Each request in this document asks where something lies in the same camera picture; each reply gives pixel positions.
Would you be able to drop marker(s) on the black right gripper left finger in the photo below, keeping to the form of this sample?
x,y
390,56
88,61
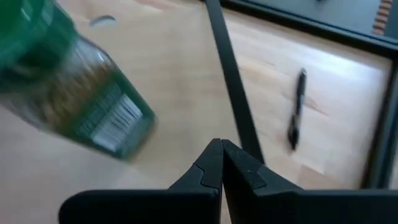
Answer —
x,y
186,205

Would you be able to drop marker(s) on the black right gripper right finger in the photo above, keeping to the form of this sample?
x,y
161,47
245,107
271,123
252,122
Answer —
x,y
280,205

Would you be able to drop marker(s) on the black-framed wooden shelf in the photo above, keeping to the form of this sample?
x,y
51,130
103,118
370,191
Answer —
x,y
233,77

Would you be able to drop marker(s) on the green-lidded oregano glass jar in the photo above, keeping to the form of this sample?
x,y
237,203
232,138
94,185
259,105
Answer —
x,y
77,93

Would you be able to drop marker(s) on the black pen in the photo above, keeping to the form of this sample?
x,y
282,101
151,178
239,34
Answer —
x,y
298,105

